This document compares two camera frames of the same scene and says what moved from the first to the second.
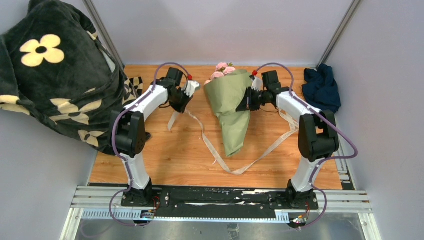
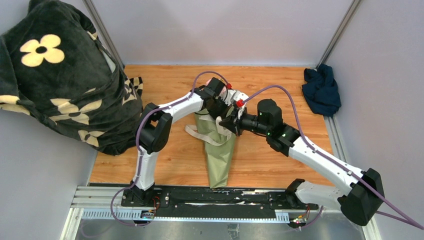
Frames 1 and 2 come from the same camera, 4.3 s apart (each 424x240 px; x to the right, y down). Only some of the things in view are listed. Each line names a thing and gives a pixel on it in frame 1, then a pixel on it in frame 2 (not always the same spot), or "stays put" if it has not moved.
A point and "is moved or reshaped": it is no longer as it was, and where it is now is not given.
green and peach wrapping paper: [226, 93] is moved or reshaped
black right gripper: [247, 104] → [234, 124]
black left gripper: [182, 108] → [225, 112]
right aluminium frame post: [338, 34] stays put
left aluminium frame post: [101, 32] stays put
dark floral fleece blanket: [53, 67] stays put
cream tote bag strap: [174, 114] is moved or reshaped
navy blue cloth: [320, 90] stays put
